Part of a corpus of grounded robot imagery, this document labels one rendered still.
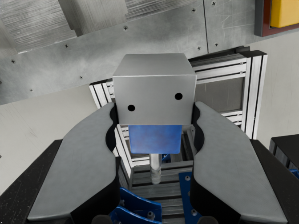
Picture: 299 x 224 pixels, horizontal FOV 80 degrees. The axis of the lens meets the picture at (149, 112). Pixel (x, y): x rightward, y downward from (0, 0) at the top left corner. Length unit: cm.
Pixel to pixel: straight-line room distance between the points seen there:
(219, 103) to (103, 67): 82
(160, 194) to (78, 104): 96
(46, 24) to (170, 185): 43
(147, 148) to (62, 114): 127
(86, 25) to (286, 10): 21
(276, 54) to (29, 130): 171
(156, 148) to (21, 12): 16
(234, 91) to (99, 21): 88
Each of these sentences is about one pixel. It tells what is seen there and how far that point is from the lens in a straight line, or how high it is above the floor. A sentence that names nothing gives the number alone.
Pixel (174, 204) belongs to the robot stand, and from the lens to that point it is 47.
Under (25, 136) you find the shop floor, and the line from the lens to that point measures 168.
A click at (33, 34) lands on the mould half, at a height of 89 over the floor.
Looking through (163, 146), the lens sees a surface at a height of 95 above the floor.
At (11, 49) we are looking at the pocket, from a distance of 24.
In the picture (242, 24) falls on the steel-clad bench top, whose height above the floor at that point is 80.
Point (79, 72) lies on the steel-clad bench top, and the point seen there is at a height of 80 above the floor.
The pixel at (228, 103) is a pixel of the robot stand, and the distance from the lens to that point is 104.
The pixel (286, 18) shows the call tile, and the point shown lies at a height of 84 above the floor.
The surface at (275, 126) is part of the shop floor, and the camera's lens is 155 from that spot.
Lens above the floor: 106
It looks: 59 degrees down
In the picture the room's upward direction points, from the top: 177 degrees counter-clockwise
